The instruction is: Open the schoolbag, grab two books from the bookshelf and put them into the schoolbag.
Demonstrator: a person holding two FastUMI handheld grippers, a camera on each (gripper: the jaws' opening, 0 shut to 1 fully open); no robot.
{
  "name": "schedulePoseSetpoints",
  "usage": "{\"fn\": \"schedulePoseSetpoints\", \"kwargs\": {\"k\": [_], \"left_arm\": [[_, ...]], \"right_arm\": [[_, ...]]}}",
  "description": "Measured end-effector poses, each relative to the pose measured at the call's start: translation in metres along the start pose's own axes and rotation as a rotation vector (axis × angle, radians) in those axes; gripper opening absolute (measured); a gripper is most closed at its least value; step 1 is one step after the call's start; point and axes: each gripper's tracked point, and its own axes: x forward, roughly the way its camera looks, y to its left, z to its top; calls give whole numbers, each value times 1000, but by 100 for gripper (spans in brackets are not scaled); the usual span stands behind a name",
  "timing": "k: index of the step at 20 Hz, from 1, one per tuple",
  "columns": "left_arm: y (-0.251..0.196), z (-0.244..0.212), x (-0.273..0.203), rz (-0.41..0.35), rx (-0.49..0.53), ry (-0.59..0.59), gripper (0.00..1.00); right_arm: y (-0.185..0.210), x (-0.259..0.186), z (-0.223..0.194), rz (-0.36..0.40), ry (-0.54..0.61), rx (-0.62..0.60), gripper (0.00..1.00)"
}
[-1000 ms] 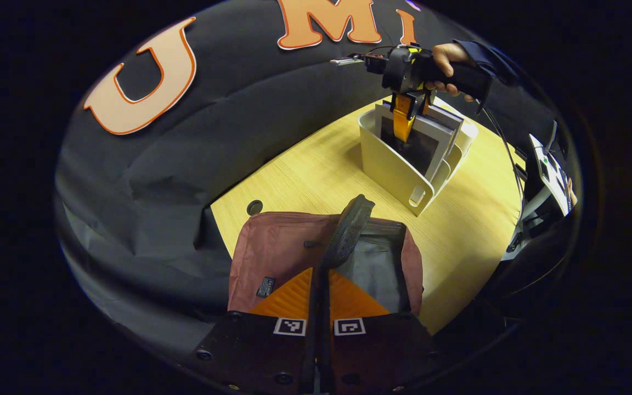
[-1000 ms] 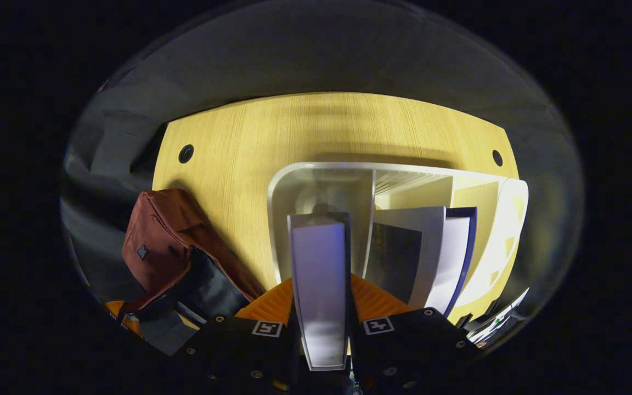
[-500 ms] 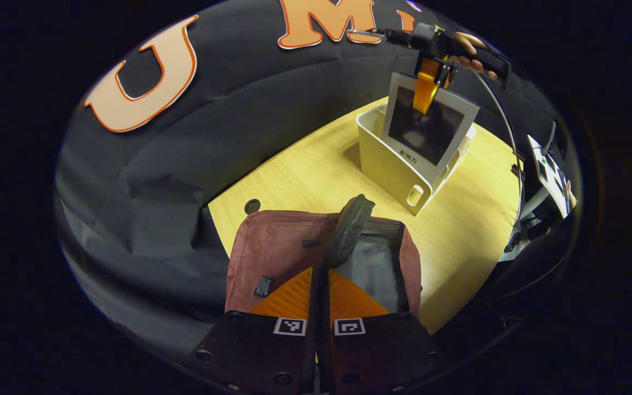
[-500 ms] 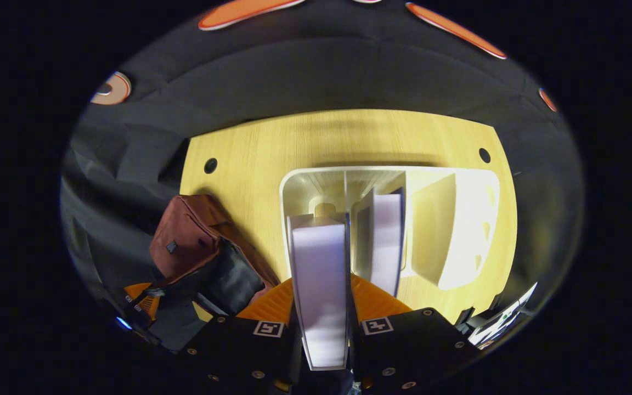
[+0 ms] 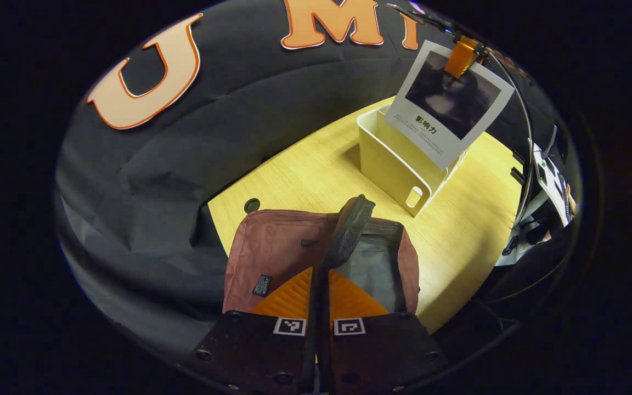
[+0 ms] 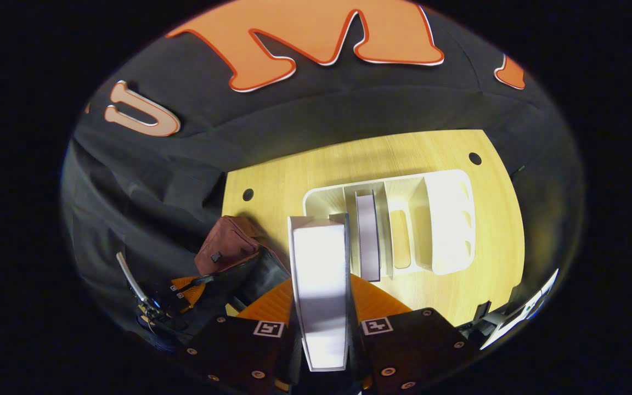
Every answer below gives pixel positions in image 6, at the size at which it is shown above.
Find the white plastic bookshelf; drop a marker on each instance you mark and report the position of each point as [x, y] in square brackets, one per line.
[447, 219]

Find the grey book with white spine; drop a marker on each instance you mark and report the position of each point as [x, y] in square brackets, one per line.
[321, 285]

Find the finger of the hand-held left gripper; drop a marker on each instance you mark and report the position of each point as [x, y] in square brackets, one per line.
[192, 282]
[192, 300]

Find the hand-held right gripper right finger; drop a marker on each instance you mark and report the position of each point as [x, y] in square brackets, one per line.
[415, 345]

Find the book with blue spine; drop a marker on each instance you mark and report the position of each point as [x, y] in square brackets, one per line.
[368, 236]

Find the maroon schoolbag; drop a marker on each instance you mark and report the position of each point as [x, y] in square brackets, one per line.
[228, 244]

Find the black backdrop cloth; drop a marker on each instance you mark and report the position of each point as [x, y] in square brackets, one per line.
[321, 115]

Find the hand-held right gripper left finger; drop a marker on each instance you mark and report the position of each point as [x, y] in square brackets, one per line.
[239, 345]

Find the white device panel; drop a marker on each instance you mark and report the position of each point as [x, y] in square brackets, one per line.
[519, 315]

